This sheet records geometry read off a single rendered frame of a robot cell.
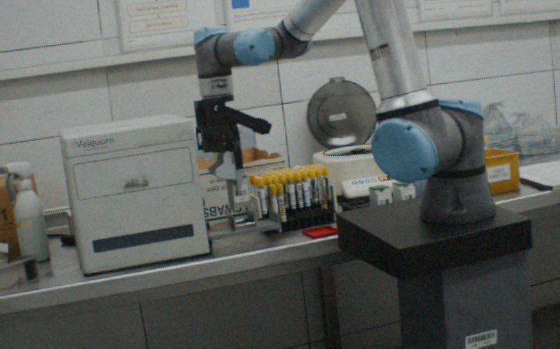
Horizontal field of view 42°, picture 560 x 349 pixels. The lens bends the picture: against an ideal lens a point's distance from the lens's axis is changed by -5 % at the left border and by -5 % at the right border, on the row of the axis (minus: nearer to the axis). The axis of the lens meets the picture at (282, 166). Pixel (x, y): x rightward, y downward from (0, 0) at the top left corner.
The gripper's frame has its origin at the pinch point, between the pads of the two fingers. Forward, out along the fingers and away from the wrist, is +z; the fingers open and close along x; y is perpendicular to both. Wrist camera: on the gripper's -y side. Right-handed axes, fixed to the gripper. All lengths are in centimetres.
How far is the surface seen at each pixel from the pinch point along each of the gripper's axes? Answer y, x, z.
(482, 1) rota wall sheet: -108, -59, -39
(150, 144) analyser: 18.7, 4.4, -12.2
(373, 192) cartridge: -34.0, -3.6, 7.8
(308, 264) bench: -12.5, 5.3, 19.6
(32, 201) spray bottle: 45.7, -17.4, -1.2
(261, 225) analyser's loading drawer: -3.7, 2.1, 9.5
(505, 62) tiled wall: -115, -60, -17
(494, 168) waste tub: -67, 1, 7
